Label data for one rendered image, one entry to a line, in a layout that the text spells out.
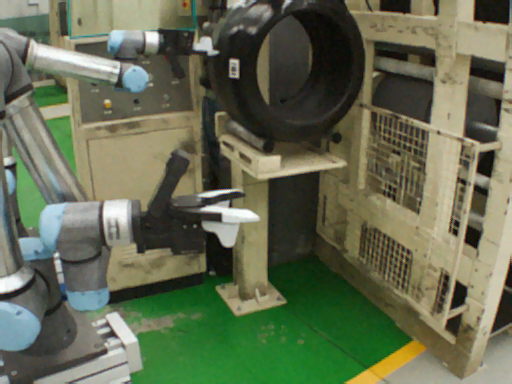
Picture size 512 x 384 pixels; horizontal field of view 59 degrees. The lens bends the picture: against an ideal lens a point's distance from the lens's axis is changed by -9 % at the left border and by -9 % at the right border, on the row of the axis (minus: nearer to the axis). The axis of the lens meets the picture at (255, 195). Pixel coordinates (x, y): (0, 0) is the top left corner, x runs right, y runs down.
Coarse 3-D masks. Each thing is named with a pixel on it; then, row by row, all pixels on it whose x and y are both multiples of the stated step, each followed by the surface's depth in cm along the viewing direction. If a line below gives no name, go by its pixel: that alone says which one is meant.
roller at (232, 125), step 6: (234, 120) 195; (228, 126) 194; (234, 126) 190; (240, 126) 187; (234, 132) 190; (240, 132) 184; (246, 132) 180; (252, 132) 178; (246, 138) 180; (252, 138) 175; (258, 138) 172; (264, 138) 170; (252, 144) 176; (258, 144) 171; (264, 144) 168; (270, 144) 168; (264, 150) 168; (270, 150) 169
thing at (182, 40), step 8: (160, 32) 148; (168, 32) 149; (176, 32) 150; (184, 32) 151; (192, 32) 150; (160, 40) 147; (168, 40) 150; (176, 40) 151; (184, 40) 151; (192, 40) 152; (160, 48) 148; (176, 48) 151; (184, 48) 151; (192, 48) 153
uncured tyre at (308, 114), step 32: (256, 0) 153; (288, 0) 152; (320, 0) 156; (224, 32) 159; (256, 32) 151; (320, 32) 189; (352, 32) 165; (224, 64) 157; (256, 64) 154; (320, 64) 195; (352, 64) 171; (224, 96) 166; (256, 96) 159; (320, 96) 196; (352, 96) 175; (256, 128) 167; (288, 128) 168; (320, 128) 174
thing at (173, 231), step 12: (132, 204) 77; (168, 204) 78; (180, 204) 78; (192, 204) 78; (204, 204) 79; (132, 216) 76; (144, 216) 78; (168, 216) 78; (180, 216) 77; (132, 228) 76; (144, 228) 79; (156, 228) 79; (168, 228) 79; (180, 228) 77; (192, 228) 78; (144, 240) 79; (156, 240) 79; (168, 240) 79; (180, 240) 78; (192, 240) 78; (204, 240) 79; (144, 252) 79; (180, 252) 78; (192, 252) 79
